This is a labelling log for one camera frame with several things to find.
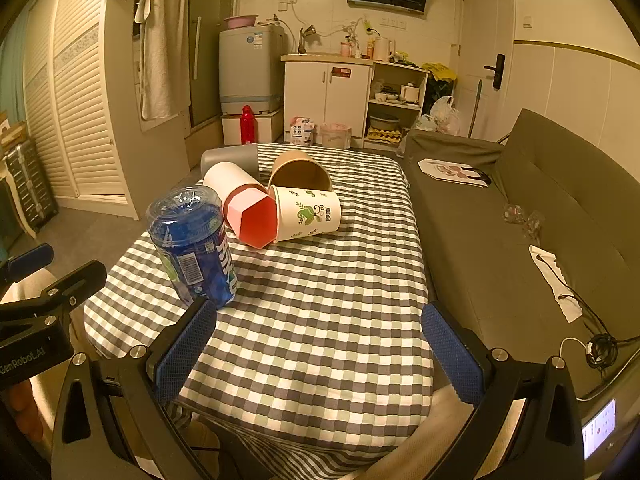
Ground white floral paper cup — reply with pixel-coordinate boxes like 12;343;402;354
270;185;342;245

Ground pink bin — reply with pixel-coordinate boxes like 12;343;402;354
319;122;353;149

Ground white open shelf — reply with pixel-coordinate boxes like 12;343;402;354
364;61;431;149

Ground white door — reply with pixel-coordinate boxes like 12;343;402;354
456;0;516;139

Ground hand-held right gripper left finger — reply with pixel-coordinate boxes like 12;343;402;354
50;298;219;480

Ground yellow bag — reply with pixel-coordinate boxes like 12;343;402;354
422;62;457;83

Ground blue clear plastic cup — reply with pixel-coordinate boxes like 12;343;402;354
145;184;237;309

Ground metal faucet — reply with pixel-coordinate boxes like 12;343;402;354
298;24;321;55

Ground white plastic bag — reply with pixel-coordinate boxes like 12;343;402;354
416;95;461;135

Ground white kettle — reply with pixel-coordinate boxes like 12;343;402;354
373;35;396;62

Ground red bottle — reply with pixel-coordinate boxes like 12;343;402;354
239;105;256;145

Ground white paper bag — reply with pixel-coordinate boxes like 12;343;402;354
418;158;492;187

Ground black door handle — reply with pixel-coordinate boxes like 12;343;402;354
483;53;506;91

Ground clear plastic wrap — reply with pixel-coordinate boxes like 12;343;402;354
502;203;546;239

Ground white tissue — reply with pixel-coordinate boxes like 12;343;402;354
529;244;585;322

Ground white low cabinet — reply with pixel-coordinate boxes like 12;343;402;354
220;109;284;146

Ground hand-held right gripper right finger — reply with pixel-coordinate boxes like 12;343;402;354
421;301;587;480

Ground white louvered wardrobe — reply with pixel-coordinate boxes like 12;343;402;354
21;0;142;220

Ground grey-green sofa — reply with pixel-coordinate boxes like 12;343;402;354
399;108;640;413

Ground person's light trousers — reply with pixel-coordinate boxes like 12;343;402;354
5;266;91;362

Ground grey washing machine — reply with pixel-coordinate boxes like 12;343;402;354
218;24;288;112

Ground brown paper cup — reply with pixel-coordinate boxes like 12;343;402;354
268;150;333;192

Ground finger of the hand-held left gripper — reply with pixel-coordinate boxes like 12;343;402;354
0;243;55;287
0;259;109;332

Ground red hexagonal cup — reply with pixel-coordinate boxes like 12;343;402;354
222;185;279;250

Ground checkered tablecloth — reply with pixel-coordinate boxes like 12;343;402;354
82;142;437;457

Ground black cable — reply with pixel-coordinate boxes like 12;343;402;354
534;254;640;372

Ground grey cup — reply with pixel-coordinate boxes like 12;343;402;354
200;143;261;180

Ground white printed packet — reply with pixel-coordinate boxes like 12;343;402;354
289;116;315;144

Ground dark ribbed suitcase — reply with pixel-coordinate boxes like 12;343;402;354
2;139;60;234

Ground person's left hand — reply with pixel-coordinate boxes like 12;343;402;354
0;379;48;457

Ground device with lit screen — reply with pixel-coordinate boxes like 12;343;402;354
575;394;619;462

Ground white sink cabinet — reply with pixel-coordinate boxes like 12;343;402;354
280;54;374;147

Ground white charger cable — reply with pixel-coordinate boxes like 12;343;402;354
559;336;601;362

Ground broom stick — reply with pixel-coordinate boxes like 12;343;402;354
468;79;484;137

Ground white hanging towel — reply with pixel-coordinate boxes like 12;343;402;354
134;0;192;122

